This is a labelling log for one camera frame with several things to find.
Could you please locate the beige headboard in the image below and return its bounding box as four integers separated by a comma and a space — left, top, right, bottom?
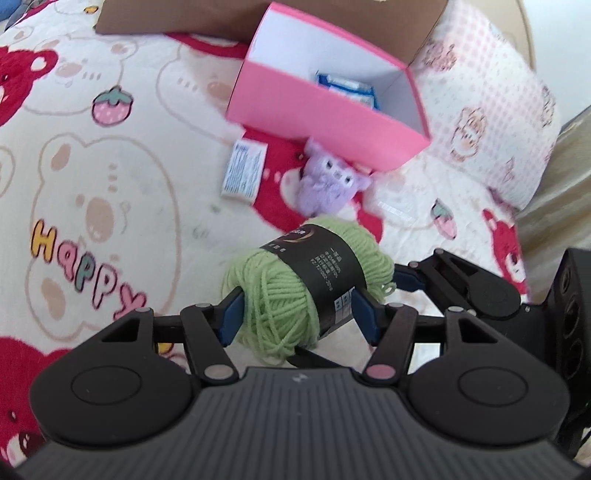
503, 0, 539, 70

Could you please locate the pink cardboard box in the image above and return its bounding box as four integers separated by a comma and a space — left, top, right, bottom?
225, 2, 432, 174

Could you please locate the green yarn ball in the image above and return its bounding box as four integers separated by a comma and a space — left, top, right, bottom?
221, 216, 395, 367

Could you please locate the bear printed blanket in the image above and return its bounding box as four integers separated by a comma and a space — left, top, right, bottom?
0, 0, 532, 472

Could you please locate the pink checked pillow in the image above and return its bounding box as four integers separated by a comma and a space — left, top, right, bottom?
406, 0, 561, 210

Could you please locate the blue snack packet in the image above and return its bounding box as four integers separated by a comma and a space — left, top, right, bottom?
315, 71, 382, 110

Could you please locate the beige cloth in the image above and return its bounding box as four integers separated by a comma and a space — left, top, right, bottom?
515, 106, 591, 305

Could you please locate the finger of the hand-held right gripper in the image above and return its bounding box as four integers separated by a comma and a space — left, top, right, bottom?
293, 348, 365, 370
392, 248, 472, 309

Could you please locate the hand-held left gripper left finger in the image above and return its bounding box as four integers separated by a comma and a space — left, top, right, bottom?
99, 288, 250, 386

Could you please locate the brown embroidered pillow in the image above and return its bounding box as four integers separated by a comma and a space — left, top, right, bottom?
95, 0, 448, 70

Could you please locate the white tissue pack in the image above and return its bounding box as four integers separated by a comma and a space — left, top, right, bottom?
221, 137, 269, 204

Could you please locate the grey plush toy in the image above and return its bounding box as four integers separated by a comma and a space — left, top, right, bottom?
0, 0, 44, 29

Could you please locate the purple plush toy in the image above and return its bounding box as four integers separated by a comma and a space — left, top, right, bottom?
295, 138, 374, 217

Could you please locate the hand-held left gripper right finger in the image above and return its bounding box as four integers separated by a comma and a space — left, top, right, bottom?
351, 288, 502, 384

